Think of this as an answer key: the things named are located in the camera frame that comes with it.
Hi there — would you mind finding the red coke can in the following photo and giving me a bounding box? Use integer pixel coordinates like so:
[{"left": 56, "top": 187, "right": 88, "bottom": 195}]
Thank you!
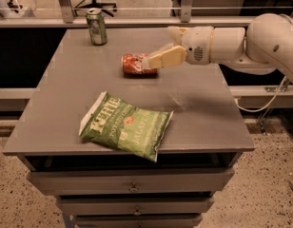
[{"left": 121, "top": 53, "right": 158, "bottom": 75}]

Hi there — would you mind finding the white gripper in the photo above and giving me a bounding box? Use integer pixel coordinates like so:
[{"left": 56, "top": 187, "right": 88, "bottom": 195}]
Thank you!
[{"left": 142, "top": 26, "right": 214, "bottom": 69}]

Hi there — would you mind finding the top grey drawer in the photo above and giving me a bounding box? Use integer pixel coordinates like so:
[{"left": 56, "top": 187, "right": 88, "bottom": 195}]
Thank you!
[{"left": 28, "top": 168, "right": 234, "bottom": 196}]

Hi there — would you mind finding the grey drawer cabinet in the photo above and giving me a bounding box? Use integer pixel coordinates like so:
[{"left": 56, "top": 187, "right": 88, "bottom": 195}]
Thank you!
[{"left": 4, "top": 28, "right": 253, "bottom": 228}]

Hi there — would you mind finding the metal railing frame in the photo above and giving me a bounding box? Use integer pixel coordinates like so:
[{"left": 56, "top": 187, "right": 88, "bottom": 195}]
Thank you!
[{"left": 0, "top": 0, "right": 293, "bottom": 29}]

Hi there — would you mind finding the grey drawer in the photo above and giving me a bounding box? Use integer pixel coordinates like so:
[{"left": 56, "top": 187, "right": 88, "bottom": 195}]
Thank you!
[
  {"left": 57, "top": 197, "right": 214, "bottom": 216},
  {"left": 28, "top": 168, "right": 234, "bottom": 196},
  {"left": 75, "top": 215, "right": 202, "bottom": 228}
]

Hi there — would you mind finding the green soda can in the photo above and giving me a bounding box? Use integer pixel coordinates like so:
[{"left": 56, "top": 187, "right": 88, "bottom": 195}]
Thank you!
[{"left": 86, "top": 8, "right": 107, "bottom": 46}]

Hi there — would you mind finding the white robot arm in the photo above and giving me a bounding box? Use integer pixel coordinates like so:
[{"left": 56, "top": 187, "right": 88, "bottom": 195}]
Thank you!
[{"left": 142, "top": 13, "right": 293, "bottom": 84}]

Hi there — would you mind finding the middle grey drawer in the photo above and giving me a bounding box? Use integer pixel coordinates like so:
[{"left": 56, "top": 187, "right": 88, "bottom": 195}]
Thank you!
[{"left": 57, "top": 197, "right": 214, "bottom": 216}]

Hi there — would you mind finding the green jalapeno chips bag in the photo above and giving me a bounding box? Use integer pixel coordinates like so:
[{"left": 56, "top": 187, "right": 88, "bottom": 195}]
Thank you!
[{"left": 79, "top": 92, "right": 173, "bottom": 162}]

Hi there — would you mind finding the bottom grey drawer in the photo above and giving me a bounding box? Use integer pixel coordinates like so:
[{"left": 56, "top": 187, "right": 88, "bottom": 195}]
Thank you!
[{"left": 75, "top": 215, "right": 202, "bottom": 228}]

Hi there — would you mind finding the white cable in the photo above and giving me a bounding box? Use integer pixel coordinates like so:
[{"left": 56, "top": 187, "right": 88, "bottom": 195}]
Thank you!
[{"left": 234, "top": 76, "right": 290, "bottom": 114}]

